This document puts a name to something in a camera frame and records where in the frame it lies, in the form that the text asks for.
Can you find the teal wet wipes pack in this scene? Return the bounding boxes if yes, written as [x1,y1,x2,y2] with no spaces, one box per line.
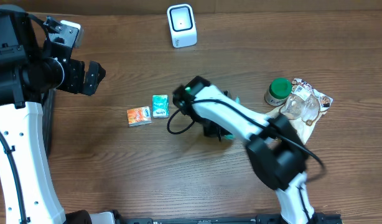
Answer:
[224,96,240,140]

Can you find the small green white packet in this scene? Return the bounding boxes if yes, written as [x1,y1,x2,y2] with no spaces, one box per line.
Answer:
[152,95,169,118]

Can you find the orange packet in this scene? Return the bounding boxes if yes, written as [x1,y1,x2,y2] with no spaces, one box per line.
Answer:
[127,106,152,127]

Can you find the round can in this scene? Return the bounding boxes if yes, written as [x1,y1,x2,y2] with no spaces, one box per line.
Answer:
[264,78,292,106]

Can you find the brown white snack bag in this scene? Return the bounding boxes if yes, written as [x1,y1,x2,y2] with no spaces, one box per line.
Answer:
[266,78,333,144]

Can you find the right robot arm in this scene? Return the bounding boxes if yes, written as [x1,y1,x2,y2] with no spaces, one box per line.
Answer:
[172,76,315,223]

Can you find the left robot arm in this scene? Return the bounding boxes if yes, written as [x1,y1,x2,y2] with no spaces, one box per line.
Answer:
[0,5,114,224]

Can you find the white barcode scanner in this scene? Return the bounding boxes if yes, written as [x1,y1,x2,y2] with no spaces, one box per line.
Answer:
[167,3,197,49]

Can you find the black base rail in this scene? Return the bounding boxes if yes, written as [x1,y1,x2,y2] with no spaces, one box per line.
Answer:
[65,209,343,224]

